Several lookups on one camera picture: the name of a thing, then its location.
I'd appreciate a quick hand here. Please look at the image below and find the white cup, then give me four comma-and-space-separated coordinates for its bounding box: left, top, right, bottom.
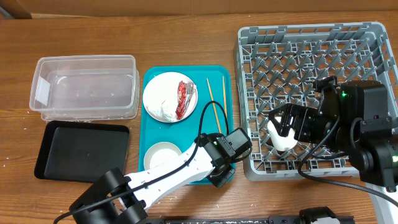
267, 121, 298, 152

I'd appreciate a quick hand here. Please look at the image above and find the grey bowl with rice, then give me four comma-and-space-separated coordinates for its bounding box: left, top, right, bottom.
144, 142, 182, 170

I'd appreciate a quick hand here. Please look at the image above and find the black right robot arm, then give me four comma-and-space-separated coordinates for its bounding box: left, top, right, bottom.
268, 76, 397, 192

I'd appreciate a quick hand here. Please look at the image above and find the grey dishwasher rack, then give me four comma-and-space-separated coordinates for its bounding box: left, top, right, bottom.
234, 22, 397, 181

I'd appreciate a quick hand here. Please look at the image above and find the teal plastic tray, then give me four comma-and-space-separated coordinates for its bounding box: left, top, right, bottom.
138, 65, 234, 172

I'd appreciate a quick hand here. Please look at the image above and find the crumpled white napkin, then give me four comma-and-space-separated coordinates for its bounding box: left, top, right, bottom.
146, 100, 177, 123

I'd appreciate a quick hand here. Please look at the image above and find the red snack wrapper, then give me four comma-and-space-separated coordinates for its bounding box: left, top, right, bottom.
175, 81, 196, 120

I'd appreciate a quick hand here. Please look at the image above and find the right wooden chopstick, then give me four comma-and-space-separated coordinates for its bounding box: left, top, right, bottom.
222, 76, 228, 121

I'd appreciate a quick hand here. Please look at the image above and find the wooden chopstick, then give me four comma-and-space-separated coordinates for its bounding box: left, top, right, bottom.
222, 76, 228, 121
206, 78, 221, 133

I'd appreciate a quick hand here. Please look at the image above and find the left wooden chopstick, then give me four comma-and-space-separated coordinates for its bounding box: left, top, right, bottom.
206, 78, 221, 133

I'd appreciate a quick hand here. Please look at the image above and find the white round plate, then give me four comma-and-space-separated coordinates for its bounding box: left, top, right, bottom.
142, 72, 198, 123

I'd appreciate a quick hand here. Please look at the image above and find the black tray bin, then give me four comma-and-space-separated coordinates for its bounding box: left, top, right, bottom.
34, 121, 130, 183

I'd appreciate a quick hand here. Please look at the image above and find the clear plastic container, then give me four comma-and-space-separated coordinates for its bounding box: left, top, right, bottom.
29, 55, 140, 121

